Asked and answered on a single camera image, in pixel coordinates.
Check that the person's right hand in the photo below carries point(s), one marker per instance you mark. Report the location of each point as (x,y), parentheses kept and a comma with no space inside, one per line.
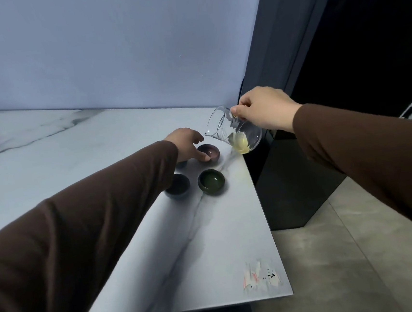
(270,109)

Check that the torn white sticker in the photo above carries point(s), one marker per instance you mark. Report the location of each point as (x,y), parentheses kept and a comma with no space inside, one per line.
(259,276)

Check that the dark blue teacup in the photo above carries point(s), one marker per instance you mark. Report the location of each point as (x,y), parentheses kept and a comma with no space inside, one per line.
(182,164)

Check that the person's left hand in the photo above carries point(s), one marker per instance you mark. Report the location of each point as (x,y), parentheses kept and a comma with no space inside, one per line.
(184,143)

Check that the glass pitcher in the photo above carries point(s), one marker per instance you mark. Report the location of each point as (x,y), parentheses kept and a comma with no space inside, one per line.
(225,126)

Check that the purple teacup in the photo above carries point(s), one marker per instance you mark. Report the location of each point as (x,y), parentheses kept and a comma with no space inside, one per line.
(211,150)

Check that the light grey-blue teacup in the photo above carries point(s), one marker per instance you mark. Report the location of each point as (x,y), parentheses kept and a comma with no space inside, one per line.
(178,186)

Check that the dark green teacup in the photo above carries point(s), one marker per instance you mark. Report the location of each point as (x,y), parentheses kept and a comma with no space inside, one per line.
(211,182)

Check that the dark cabinet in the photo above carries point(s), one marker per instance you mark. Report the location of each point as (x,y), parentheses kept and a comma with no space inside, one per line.
(292,189)

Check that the person's left forearm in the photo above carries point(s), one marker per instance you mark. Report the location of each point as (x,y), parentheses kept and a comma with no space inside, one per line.
(73,246)

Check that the person's right forearm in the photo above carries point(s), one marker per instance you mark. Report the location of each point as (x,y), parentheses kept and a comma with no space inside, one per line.
(372,152)

